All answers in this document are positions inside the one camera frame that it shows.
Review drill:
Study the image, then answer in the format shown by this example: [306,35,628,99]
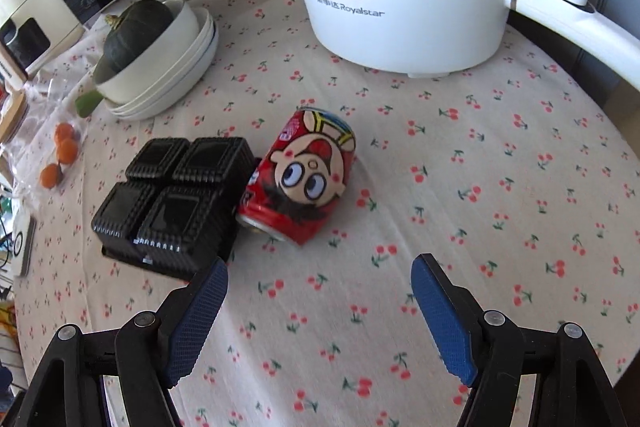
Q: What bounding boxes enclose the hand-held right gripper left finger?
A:
[22,258,229,427]

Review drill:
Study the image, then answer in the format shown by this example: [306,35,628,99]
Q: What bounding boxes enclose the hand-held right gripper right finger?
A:
[411,253,623,427]

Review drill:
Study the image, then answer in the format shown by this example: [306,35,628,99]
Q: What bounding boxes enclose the black plastic tray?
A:
[91,137,261,280]

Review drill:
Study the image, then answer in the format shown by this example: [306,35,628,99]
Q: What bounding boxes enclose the red cartoon drink can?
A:
[236,106,358,248]

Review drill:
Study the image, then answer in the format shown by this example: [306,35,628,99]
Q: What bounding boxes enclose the cherry print tablecloth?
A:
[0,0,640,427]

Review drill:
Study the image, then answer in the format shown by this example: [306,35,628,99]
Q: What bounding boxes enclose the stacked white bowls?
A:
[102,7,219,122]

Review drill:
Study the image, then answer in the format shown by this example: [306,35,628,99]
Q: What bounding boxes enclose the white ceramic bowl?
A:
[94,0,201,104]

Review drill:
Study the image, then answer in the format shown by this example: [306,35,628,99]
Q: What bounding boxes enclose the clear plastic bag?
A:
[7,72,88,202]

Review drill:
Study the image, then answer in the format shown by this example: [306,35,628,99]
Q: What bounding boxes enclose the dark green pumpkin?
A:
[103,0,183,75]

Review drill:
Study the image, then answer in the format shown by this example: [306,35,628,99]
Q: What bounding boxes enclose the white electric cooking pot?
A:
[277,0,640,95]

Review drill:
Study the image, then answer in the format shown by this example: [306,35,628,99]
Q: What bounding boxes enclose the white wireless charger pad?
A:
[10,214,38,278]

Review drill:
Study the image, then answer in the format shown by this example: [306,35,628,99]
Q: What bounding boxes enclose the green rounded handle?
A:
[75,91,103,118]

